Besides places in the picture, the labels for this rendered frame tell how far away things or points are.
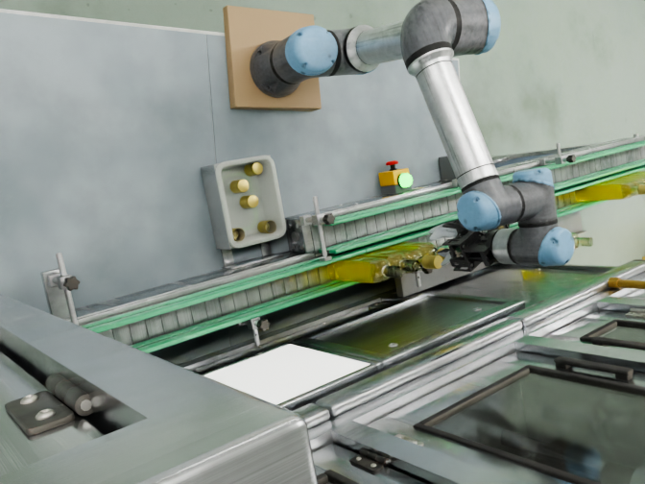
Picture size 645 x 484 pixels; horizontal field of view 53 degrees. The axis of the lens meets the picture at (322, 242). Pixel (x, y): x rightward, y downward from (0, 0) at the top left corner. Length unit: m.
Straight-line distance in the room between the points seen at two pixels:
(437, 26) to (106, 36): 0.80
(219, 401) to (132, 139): 1.44
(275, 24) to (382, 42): 0.40
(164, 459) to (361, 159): 1.84
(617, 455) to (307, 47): 1.12
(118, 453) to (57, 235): 1.39
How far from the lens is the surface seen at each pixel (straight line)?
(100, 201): 1.64
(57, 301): 1.51
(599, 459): 1.03
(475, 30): 1.41
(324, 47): 1.67
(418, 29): 1.33
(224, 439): 0.23
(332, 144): 1.97
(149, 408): 0.28
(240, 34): 1.83
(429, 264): 1.66
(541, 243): 1.32
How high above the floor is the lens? 2.32
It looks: 54 degrees down
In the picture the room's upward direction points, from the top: 91 degrees clockwise
